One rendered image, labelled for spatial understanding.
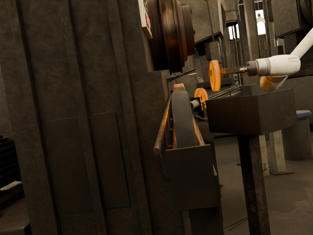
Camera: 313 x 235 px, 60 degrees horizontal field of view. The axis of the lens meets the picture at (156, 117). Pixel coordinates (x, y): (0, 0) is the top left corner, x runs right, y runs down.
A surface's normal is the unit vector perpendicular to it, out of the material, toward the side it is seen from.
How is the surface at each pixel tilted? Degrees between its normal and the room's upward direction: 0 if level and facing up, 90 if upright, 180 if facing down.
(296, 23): 92
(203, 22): 90
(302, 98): 90
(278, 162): 90
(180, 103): 39
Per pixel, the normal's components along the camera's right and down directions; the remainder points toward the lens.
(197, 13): -0.32, 0.11
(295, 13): -0.95, 0.19
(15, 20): -0.08, 0.08
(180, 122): -0.14, -0.35
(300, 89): 0.18, 0.04
